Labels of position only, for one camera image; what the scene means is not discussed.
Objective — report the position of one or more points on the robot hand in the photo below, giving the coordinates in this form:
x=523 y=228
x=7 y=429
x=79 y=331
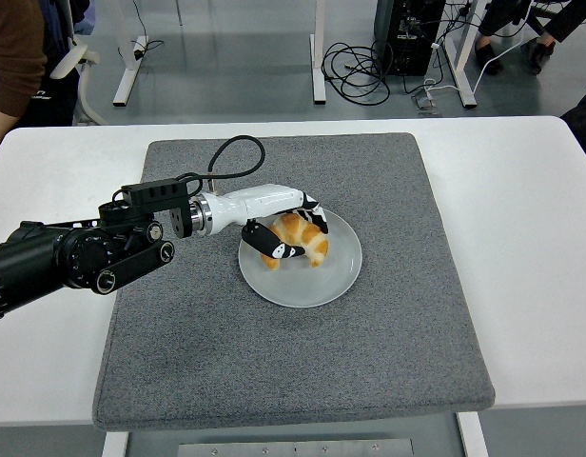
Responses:
x=259 y=202

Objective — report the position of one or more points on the golden croissant bread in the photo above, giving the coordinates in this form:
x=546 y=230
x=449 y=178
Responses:
x=307 y=238

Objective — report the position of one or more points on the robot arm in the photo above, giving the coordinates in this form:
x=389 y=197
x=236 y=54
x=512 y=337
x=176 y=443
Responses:
x=83 y=252

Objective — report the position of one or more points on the pale grey round plate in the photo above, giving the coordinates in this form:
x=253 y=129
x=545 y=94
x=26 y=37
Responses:
x=302 y=285

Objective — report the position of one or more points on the grey metal plate with screws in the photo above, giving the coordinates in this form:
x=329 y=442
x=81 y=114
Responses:
x=293 y=450

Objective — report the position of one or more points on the grey felt mat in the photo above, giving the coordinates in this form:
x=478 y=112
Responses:
x=321 y=357

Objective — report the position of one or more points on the grey floor socket box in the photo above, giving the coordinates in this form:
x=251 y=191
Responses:
x=426 y=107

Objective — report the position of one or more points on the black computer tower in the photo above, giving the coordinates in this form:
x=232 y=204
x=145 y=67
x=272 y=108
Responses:
x=407 y=52

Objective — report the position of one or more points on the white chair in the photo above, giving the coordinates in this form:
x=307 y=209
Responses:
x=72 y=57

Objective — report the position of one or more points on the person's leg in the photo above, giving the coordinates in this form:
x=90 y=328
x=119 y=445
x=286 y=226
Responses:
x=540 y=52
x=488 y=54

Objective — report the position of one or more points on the white table leg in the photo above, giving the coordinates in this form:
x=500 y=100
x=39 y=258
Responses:
x=114 y=445
x=474 y=438

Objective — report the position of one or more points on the black fabric object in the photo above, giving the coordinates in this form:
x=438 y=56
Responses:
x=585 y=128

